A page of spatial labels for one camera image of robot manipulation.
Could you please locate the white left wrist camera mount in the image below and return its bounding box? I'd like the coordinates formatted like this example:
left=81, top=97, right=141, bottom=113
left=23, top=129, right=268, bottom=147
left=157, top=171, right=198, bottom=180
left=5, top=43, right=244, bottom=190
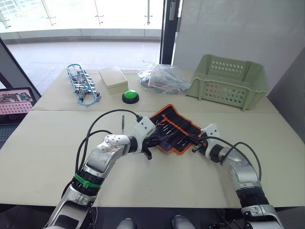
left=132, top=116, right=157, bottom=154

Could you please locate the black orange-trimmed tool roll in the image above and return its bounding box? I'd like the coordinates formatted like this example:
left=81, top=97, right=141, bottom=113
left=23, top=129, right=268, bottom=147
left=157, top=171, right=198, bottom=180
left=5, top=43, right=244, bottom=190
left=148, top=104, right=202, bottom=156

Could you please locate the beige rectangular box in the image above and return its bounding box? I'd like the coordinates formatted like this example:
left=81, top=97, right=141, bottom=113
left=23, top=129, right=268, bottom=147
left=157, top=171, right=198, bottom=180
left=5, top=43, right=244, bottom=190
left=98, top=67, right=129, bottom=96

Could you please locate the pale green plastic basket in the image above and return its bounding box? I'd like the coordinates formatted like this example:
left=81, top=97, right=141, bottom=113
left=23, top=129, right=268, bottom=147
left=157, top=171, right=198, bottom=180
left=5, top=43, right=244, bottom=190
left=185, top=54, right=270, bottom=112

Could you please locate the dark door frame post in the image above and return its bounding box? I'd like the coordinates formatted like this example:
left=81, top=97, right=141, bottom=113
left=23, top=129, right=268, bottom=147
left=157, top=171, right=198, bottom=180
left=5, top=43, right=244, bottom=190
left=159, top=0, right=183, bottom=65

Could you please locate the green push button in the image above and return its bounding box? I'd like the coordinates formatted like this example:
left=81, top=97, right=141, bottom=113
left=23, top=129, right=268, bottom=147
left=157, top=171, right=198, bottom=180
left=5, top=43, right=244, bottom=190
left=122, top=89, right=141, bottom=105

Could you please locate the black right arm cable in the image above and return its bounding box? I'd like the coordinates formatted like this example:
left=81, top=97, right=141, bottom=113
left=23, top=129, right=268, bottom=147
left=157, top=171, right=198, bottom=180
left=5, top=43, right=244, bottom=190
left=188, top=135, right=263, bottom=182

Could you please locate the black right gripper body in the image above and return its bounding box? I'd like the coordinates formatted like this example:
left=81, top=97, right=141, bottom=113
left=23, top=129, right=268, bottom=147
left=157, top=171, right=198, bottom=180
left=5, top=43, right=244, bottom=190
left=195, top=135, right=208, bottom=151

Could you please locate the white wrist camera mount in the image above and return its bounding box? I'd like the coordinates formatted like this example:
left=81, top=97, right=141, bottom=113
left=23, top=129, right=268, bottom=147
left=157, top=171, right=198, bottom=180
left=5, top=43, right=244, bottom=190
left=132, top=116, right=157, bottom=154
left=200, top=123, right=221, bottom=158

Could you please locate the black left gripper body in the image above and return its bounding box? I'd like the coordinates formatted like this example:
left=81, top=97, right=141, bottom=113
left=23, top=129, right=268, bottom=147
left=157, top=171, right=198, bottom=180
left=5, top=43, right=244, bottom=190
left=142, top=136, right=158, bottom=153

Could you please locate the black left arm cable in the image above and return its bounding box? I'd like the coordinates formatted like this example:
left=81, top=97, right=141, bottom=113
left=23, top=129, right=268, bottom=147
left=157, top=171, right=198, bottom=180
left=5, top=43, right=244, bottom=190
left=75, top=109, right=144, bottom=177

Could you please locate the clear plastic bag pile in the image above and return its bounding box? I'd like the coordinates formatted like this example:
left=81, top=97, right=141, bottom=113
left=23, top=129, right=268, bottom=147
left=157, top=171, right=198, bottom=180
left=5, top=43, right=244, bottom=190
left=137, top=60, right=192, bottom=96

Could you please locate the grey door handle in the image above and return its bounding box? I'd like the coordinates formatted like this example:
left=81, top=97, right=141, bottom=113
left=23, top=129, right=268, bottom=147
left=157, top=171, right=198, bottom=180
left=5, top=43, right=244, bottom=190
left=169, top=0, right=176, bottom=21

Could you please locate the dark slanted frame bar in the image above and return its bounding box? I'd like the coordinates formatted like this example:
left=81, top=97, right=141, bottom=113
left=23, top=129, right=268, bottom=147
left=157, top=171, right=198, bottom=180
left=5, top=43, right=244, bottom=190
left=0, top=37, right=42, bottom=96

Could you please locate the metal glass railing bracket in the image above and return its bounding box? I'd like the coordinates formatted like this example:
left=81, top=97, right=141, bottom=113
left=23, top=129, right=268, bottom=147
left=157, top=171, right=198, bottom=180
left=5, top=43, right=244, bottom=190
left=144, top=0, right=153, bottom=25
left=0, top=13, right=11, bottom=29
left=94, top=0, right=105, bottom=25
left=41, top=0, right=57, bottom=26

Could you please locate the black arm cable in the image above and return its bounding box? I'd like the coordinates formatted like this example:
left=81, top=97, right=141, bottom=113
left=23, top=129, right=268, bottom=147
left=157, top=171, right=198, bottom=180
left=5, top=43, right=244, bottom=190
left=188, top=135, right=263, bottom=182
left=75, top=109, right=144, bottom=177

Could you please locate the green cable tie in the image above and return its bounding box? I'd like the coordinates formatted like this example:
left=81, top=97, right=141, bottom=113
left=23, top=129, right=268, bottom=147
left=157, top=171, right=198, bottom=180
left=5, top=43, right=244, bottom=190
left=73, top=174, right=102, bottom=189

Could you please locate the open laptop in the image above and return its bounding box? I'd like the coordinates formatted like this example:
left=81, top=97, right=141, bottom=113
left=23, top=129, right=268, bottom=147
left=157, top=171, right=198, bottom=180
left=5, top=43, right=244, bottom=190
left=0, top=86, right=42, bottom=149

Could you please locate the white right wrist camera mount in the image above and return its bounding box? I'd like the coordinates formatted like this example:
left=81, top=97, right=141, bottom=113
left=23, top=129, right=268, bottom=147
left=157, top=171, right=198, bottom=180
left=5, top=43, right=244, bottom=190
left=200, top=123, right=221, bottom=158

